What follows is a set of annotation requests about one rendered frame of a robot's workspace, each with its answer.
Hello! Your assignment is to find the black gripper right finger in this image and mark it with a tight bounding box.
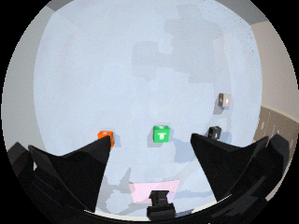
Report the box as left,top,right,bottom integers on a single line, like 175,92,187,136
191,133,269,202

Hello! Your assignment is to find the green block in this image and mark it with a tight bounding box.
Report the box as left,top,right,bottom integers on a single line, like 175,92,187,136
153,126,169,142

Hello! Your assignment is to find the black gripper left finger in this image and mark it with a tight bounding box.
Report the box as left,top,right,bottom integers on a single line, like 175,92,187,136
27,135,111,213

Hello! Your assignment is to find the small orange block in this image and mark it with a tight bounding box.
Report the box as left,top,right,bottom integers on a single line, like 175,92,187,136
97,131,115,147

